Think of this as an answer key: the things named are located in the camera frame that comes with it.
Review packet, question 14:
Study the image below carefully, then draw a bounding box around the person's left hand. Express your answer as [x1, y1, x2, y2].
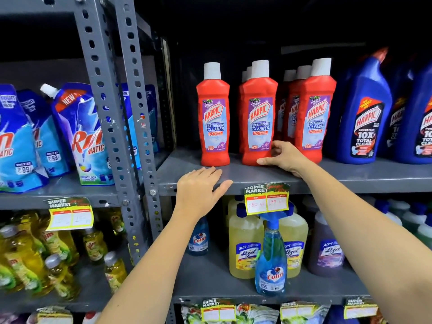
[174, 166, 234, 219]

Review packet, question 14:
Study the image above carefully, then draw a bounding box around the person's right hand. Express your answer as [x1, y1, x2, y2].
[256, 140, 306, 178]

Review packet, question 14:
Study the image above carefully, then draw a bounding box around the red white-capped bottle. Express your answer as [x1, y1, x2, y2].
[239, 60, 278, 166]

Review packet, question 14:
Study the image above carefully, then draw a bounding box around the person's left forearm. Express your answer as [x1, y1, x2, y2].
[96, 209, 205, 324]

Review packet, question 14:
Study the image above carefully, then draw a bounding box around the person's right forearm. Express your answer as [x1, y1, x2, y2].
[290, 167, 432, 324]

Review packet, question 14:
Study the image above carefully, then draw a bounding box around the grey metal shelf rack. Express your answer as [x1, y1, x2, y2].
[115, 0, 432, 324]
[0, 0, 162, 314]

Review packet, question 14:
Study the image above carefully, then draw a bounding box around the yellow floor-cleaner jug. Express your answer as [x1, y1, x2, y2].
[278, 202, 308, 279]
[228, 196, 245, 218]
[229, 203, 264, 280]

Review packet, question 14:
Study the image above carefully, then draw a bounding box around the yellow price label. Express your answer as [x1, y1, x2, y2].
[244, 183, 291, 216]
[201, 298, 237, 322]
[344, 297, 378, 320]
[35, 306, 73, 324]
[44, 197, 94, 231]
[280, 302, 319, 324]

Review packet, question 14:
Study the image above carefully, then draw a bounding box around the small blue glass-cleaner bottle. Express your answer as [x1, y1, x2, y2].
[187, 216, 210, 256]

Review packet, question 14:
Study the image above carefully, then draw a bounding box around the blue trigger spray bottle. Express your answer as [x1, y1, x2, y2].
[255, 212, 288, 297]

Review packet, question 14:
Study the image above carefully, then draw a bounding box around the row of red bottles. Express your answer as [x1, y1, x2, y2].
[196, 58, 337, 167]

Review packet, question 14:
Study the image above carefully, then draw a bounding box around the purple floor-cleaner jug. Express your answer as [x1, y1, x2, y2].
[308, 209, 345, 277]

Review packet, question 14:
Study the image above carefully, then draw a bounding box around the blue angled-neck bottle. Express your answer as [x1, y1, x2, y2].
[380, 64, 416, 158]
[336, 47, 393, 164]
[395, 61, 432, 164]

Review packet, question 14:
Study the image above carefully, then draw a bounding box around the printed green refill pouch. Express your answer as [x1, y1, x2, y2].
[236, 304, 281, 324]

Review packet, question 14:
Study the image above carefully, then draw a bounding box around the pale bottle blue cap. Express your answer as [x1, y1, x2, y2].
[416, 214, 432, 250]
[402, 202, 428, 235]
[374, 200, 403, 226]
[388, 199, 411, 220]

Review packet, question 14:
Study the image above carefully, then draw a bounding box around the blue spouted detergent pouch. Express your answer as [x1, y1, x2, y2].
[40, 82, 115, 187]

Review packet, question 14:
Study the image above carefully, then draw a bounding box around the group of yellow dishwash bottles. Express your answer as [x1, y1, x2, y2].
[0, 209, 129, 301]

